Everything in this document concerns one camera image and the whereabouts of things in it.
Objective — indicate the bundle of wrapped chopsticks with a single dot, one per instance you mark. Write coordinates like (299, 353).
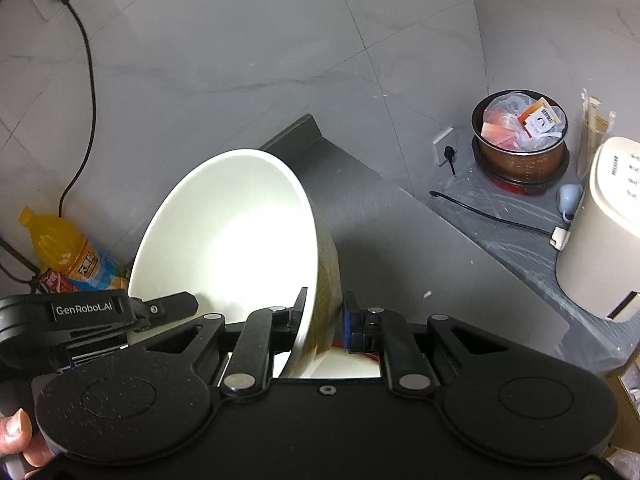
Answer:
(592, 135)

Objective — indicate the red snack packet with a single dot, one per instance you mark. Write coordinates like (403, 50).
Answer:
(57, 282)

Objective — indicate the plastic bag of sachets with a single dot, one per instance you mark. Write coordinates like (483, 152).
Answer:
(510, 120)

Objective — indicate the person's left hand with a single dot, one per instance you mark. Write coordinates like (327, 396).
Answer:
(20, 435)

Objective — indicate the brown cooking pot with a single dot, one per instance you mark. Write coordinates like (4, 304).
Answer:
(520, 165)

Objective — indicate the cardboard box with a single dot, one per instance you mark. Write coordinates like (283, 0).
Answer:
(620, 430)

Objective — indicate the orange juice bottle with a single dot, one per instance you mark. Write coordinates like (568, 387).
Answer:
(55, 245)

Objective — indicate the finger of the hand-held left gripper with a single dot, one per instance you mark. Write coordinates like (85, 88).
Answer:
(170, 306)

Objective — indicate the white appliance connector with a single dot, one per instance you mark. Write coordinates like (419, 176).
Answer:
(560, 238)

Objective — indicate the large white bowl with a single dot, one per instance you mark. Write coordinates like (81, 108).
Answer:
(225, 235)

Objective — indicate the cream kitchen appliance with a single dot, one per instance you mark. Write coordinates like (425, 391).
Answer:
(600, 235)

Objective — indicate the small white wall socket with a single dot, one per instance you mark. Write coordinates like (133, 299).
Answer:
(440, 147)

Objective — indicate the red cooker base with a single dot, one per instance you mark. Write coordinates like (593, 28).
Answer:
(515, 187)

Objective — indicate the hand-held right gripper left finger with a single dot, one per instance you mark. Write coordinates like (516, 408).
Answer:
(287, 322)

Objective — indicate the black power plug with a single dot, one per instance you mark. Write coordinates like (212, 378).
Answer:
(450, 152)

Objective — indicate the red-rimmed bowl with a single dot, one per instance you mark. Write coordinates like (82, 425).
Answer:
(345, 366)

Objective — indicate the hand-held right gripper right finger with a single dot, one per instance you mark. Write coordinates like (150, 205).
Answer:
(348, 329)

